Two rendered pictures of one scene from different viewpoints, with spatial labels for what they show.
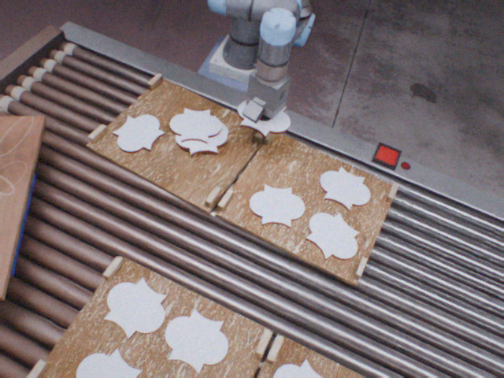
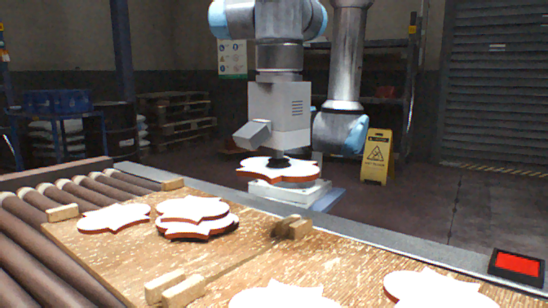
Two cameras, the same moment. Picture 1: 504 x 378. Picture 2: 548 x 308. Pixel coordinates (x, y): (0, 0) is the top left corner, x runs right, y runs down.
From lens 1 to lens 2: 0.82 m
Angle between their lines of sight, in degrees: 44
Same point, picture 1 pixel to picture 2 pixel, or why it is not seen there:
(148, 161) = (102, 244)
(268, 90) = (271, 93)
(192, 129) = (184, 209)
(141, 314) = not seen: outside the picture
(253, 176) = (256, 270)
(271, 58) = (268, 26)
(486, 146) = not seen: outside the picture
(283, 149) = (320, 244)
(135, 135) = (108, 217)
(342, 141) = (426, 248)
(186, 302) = not seen: outside the picture
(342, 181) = (430, 286)
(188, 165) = (156, 251)
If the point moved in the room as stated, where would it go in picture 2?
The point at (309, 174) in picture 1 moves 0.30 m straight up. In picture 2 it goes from (364, 276) to (377, 72)
